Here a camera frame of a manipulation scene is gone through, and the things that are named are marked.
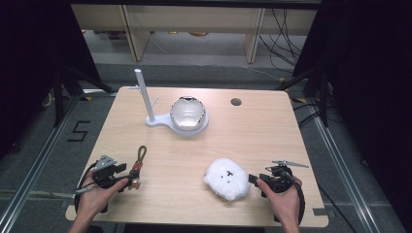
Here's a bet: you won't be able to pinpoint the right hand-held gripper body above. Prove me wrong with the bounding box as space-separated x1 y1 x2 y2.
257 159 310 195

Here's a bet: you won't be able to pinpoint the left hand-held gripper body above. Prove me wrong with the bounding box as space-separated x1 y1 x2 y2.
92 154 128 190

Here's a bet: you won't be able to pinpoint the olive strap keychain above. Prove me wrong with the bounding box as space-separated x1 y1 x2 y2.
127 145 148 191

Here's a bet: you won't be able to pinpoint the white plush toy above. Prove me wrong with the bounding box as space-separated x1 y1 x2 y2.
202 157 252 203

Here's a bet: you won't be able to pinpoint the person's right hand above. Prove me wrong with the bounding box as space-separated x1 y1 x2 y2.
256 175 304 225

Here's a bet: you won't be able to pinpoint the person's left hand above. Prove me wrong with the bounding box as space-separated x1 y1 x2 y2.
77 170 129 221

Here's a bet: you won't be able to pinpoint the white stand with pole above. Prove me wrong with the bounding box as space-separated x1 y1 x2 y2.
127 68 210 137

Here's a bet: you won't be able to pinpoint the silver metal bowl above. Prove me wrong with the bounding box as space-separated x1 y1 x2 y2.
169 95 207 132

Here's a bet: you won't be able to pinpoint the black tripod stand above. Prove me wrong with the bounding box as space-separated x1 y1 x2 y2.
274 62 330 128
51 62 115 128

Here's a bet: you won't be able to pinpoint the black curtain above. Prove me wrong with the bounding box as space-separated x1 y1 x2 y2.
291 0 412 224
0 0 102 156

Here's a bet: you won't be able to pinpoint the light wooden shelf unit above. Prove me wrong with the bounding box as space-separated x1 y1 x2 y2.
70 3 319 65

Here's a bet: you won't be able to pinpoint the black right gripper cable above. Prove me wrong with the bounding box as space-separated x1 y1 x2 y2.
273 176 307 225

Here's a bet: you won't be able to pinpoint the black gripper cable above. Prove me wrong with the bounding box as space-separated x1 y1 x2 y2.
273 176 307 225
73 160 110 216

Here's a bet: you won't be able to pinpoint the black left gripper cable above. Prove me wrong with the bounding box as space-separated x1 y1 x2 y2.
73 160 110 216

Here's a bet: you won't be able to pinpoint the aluminium floor rail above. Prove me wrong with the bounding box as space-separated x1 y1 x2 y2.
309 105 382 233
0 92 86 233

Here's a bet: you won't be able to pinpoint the black hanging cables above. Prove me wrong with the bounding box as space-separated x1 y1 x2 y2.
257 8 307 75

